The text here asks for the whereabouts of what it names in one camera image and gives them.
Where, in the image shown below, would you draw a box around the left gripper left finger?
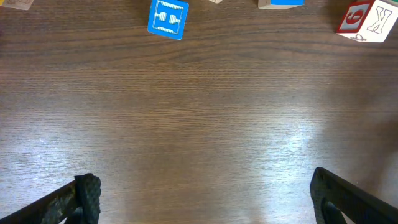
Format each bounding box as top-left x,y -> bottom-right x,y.
1,173 -> 101,224

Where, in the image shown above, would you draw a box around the red I block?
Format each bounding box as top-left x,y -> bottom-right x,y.
209,0 -> 222,4

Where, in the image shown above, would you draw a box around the blue H block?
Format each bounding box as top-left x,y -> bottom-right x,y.
147,0 -> 189,40

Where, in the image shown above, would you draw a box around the wooden block green side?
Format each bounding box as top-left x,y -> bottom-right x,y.
258,0 -> 305,9

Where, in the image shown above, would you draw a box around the red G block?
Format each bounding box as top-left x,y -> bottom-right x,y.
336,0 -> 397,43

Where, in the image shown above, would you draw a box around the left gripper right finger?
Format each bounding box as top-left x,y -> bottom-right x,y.
310,167 -> 397,224

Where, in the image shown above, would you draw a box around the red A block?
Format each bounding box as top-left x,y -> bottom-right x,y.
1,0 -> 34,11

